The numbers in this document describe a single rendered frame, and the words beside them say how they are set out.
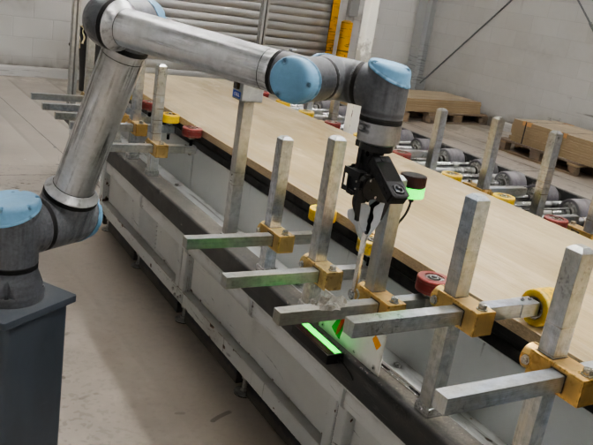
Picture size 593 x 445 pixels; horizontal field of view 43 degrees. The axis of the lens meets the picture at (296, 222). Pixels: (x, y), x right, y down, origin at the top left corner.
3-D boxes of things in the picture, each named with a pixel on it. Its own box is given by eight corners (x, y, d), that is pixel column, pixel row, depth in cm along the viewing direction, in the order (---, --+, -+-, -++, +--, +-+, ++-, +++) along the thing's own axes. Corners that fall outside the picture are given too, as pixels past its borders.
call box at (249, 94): (241, 104, 220) (244, 78, 218) (230, 99, 226) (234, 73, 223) (262, 105, 224) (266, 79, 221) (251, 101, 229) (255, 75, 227)
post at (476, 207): (426, 418, 154) (478, 197, 140) (416, 410, 157) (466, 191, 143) (439, 416, 156) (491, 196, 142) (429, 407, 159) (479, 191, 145)
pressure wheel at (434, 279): (422, 328, 172) (432, 282, 169) (401, 313, 179) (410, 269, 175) (448, 326, 176) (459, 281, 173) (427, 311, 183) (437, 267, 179)
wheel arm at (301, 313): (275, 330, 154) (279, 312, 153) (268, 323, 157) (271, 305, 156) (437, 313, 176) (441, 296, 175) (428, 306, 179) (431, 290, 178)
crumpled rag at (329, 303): (320, 313, 156) (322, 303, 156) (304, 299, 162) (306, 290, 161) (356, 309, 161) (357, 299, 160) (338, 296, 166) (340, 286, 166)
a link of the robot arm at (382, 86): (378, 56, 158) (421, 64, 153) (367, 114, 162) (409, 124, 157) (358, 56, 150) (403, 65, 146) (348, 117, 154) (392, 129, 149)
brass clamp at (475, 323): (469, 338, 141) (475, 313, 140) (424, 307, 152) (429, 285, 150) (492, 335, 144) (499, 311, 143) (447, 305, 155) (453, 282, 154)
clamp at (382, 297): (384, 327, 165) (388, 305, 163) (350, 301, 175) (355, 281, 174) (404, 324, 167) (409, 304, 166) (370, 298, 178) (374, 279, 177)
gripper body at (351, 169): (367, 191, 167) (377, 138, 163) (390, 203, 160) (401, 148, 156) (339, 191, 163) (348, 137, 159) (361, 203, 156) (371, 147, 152)
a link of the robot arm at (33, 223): (-36, 257, 195) (-34, 193, 190) (18, 244, 210) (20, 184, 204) (3, 275, 188) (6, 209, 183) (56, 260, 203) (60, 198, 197)
